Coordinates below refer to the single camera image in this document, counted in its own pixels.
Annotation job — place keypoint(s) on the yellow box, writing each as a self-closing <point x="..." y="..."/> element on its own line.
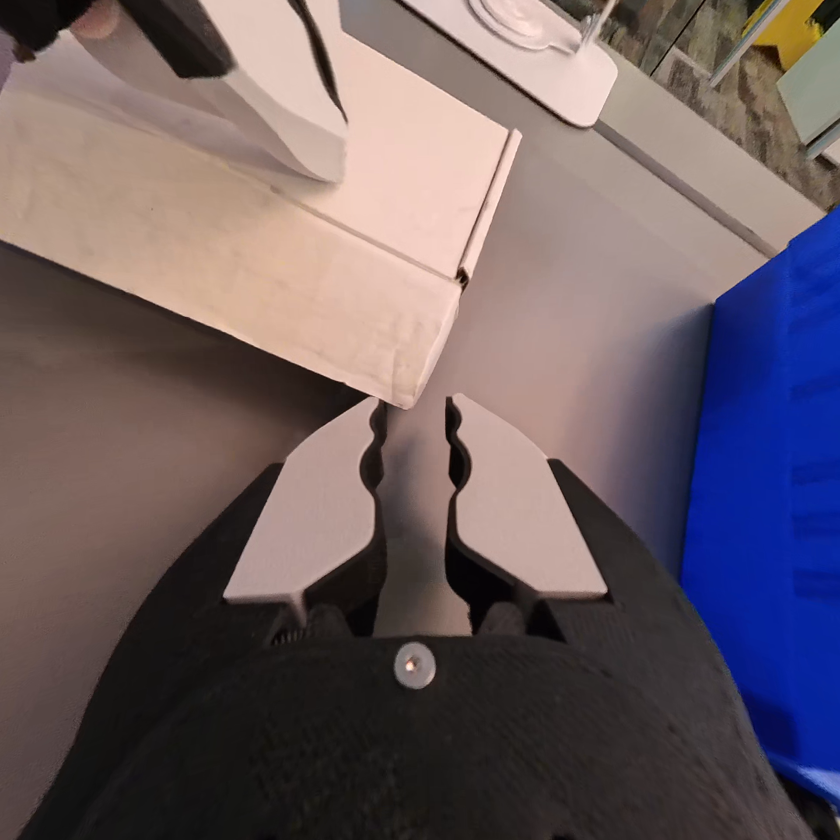
<point x="787" y="29"/>

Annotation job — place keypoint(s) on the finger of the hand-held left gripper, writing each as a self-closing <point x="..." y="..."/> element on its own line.
<point x="275" y="111"/>

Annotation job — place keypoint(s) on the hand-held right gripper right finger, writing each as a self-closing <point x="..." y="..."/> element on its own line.
<point x="525" y="525"/>

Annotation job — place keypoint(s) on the white cabinet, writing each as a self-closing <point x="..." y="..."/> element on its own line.
<point x="814" y="98"/>

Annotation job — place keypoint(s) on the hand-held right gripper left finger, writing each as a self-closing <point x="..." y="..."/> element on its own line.
<point x="308" y="525"/>

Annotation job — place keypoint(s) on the clear drinking glass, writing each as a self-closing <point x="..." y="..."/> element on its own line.
<point x="525" y="26"/>

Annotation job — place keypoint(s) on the blue plastic bin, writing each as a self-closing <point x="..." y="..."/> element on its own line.
<point x="768" y="492"/>

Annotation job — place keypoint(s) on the white rounded tray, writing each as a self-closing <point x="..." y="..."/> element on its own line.
<point x="558" y="79"/>

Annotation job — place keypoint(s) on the person's left hand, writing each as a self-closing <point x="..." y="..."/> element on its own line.
<point x="97" y="23"/>

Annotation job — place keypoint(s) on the white cardboard box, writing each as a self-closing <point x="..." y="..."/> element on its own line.
<point x="262" y="249"/>

